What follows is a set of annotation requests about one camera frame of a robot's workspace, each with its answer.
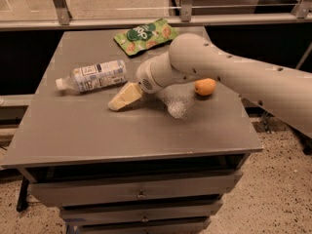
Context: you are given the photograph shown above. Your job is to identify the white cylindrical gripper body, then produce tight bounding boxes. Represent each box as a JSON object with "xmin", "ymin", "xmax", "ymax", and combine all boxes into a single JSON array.
[{"xmin": 136, "ymin": 53, "xmax": 182, "ymax": 94}]

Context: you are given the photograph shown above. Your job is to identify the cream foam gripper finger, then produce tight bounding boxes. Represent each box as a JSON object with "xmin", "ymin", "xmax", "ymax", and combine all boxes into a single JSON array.
[{"xmin": 108, "ymin": 83, "xmax": 142, "ymax": 111}]

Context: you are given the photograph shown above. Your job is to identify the clear plastic bottle blue label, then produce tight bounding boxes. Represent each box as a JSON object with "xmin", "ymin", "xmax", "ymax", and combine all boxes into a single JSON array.
[{"xmin": 56, "ymin": 59, "xmax": 127, "ymax": 93}]

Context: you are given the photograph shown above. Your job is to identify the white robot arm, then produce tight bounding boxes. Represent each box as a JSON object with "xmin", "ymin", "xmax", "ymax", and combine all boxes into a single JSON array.
[{"xmin": 108, "ymin": 33, "xmax": 312, "ymax": 137}]

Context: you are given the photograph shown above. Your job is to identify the green snack bag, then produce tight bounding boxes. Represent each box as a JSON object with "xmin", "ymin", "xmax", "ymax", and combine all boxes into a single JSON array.
[{"xmin": 114, "ymin": 19, "xmax": 178, "ymax": 56}]

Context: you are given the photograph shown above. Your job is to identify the orange fruit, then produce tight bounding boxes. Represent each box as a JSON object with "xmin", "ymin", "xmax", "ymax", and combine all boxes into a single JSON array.
[{"xmin": 194, "ymin": 78, "xmax": 216, "ymax": 96}]

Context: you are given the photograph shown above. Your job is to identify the grey drawer cabinet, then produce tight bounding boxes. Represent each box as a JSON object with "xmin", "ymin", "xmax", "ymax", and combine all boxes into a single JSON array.
[{"xmin": 0, "ymin": 25, "xmax": 264, "ymax": 234}]

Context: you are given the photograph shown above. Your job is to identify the top drawer with knob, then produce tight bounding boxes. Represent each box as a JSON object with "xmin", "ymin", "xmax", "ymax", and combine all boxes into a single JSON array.
[{"xmin": 31, "ymin": 170, "xmax": 243, "ymax": 207}]

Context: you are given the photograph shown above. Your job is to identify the drawer with knob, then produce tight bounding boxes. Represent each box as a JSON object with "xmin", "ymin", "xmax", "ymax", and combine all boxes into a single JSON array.
[
  {"xmin": 60, "ymin": 199, "xmax": 222, "ymax": 225},
  {"xmin": 31, "ymin": 170, "xmax": 243, "ymax": 207}
]

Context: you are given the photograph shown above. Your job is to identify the middle drawer with knob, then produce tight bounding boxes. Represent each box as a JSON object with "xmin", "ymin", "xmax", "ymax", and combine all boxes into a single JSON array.
[{"xmin": 60, "ymin": 199, "xmax": 222, "ymax": 225}]

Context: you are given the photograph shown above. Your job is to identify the bottom drawer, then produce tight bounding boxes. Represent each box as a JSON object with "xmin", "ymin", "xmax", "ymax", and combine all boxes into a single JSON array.
[{"xmin": 66, "ymin": 217, "xmax": 211, "ymax": 234}]

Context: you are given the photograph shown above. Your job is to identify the metal railing frame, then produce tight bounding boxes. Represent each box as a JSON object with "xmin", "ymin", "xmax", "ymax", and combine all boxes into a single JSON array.
[{"xmin": 0, "ymin": 0, "xmax": 312, "ymax": 31}]

